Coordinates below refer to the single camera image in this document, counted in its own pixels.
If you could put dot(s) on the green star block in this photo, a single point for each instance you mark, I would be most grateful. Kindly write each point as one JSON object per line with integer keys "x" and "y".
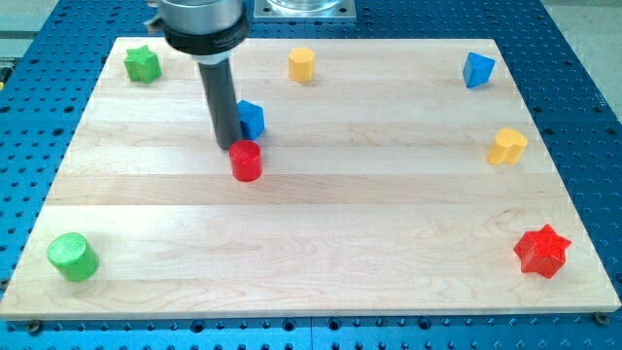
{"x": 142, "y": 65}

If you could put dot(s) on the green cylinder block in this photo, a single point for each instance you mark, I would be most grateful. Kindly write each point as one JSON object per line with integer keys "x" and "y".
{"x": 73, "y": 257}

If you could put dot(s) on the blue triangle block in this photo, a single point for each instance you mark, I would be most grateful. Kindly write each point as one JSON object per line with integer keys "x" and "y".
{"x": 477, "y": 70}

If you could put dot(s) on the yellow heart block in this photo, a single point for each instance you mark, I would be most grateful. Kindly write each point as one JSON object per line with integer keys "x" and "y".
{"x": 508, "y": 147}

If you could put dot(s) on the light wooden board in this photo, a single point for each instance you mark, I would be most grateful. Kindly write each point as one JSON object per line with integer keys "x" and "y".
{"x": 376, "y": 196}

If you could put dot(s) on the yellow hexagon block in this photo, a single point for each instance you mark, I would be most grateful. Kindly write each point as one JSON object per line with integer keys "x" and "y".
{"x": 302, "y": 64}

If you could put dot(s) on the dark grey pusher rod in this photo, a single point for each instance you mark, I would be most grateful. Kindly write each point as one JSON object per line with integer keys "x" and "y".
{"x": 221, "y": 99}

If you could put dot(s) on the red star block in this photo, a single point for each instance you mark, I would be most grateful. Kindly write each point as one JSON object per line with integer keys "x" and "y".
{"x": 542, "y": 251}

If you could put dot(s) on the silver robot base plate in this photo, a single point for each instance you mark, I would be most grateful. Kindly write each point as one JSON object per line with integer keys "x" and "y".
{"x": 304, "y": 9}

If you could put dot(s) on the red cylinder block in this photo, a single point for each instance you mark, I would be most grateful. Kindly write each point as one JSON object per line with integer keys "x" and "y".
{"x": 246, "y": 160}

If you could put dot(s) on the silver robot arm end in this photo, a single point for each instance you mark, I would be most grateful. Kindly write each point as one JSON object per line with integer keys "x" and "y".
{"x": 207, "y": 30}

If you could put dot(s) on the blue cube block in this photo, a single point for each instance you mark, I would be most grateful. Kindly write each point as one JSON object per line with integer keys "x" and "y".
{"x": 251, "y": 119}

